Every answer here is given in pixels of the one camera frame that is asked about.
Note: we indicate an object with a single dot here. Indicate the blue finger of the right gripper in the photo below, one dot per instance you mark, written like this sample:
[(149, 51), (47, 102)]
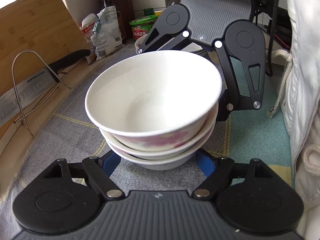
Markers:
[(222, 114)]

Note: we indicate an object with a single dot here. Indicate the metal wire rack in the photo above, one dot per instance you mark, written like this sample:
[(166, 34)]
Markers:
[(27, 91)]

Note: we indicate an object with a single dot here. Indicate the white plastic seasoning bag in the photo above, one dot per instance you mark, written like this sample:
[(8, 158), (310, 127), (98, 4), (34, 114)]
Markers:
[(98, 34)]

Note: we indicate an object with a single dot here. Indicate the dark soy sauce bottle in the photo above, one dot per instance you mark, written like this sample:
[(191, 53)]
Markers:
[(113, 17)]

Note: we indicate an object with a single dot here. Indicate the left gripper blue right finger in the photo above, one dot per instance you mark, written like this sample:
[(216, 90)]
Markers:
[(205, 162)]

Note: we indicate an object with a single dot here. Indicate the santoku kitchen knife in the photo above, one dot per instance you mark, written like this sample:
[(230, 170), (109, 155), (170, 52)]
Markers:
[(8, 104)]

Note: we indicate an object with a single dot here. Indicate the dark red knife block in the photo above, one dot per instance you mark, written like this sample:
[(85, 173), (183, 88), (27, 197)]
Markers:
[(127, 14)]

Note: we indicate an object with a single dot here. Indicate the white jacket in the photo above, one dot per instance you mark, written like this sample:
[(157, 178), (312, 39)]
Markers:
[(298, 99)]

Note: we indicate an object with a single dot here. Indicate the bamboo cutting board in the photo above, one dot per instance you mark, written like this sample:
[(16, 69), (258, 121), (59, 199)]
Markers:
[(44, 26)]

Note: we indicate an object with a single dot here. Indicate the grey checked dish mat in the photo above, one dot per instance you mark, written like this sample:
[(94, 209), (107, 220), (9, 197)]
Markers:
[(69, 134)]

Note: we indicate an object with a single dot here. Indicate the white bowl with pink flowers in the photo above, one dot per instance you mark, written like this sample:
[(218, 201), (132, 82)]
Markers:
[(146, 98)]

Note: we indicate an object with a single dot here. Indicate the green lid sauce tub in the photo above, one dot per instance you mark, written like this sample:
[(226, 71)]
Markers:
[(141, 26)]

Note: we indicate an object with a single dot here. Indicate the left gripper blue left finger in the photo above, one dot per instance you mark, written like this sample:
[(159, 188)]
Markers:
[(109, 162)]

